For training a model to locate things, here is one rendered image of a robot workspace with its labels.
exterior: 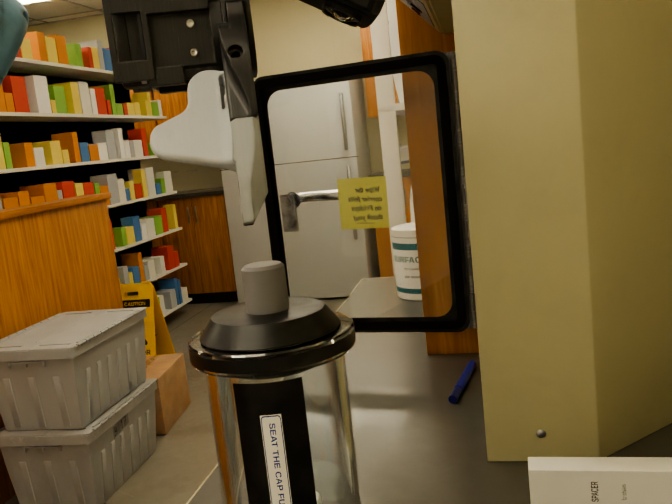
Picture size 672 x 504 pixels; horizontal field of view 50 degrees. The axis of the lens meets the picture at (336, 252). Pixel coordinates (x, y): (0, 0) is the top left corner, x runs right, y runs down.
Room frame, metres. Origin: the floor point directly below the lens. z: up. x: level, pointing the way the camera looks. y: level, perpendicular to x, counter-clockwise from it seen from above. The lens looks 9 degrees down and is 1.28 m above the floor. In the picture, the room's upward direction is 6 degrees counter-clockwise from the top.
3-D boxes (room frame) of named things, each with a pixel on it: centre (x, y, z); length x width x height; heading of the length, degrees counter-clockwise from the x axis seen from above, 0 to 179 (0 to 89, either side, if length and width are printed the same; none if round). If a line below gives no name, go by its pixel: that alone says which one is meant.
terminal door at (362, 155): (1.06, -0.04, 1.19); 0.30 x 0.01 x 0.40; 68
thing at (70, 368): (2.83, 1.11, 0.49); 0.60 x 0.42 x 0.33; 168
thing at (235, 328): (0.45, 0.05, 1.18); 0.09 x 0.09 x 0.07
